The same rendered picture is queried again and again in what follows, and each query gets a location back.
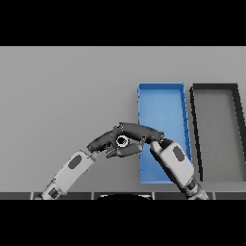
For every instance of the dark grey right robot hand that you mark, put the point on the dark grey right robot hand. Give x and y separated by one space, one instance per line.
145 131

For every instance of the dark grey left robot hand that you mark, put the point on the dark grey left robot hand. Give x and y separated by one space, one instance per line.
100 143

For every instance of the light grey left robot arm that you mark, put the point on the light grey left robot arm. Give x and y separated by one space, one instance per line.
71 167

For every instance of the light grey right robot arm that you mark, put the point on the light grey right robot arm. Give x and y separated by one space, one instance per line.
175 161

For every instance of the blue bin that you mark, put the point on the blue bin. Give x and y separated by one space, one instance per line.
161 109

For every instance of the dark grey bin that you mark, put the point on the dark grey bin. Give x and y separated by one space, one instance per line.
217 134

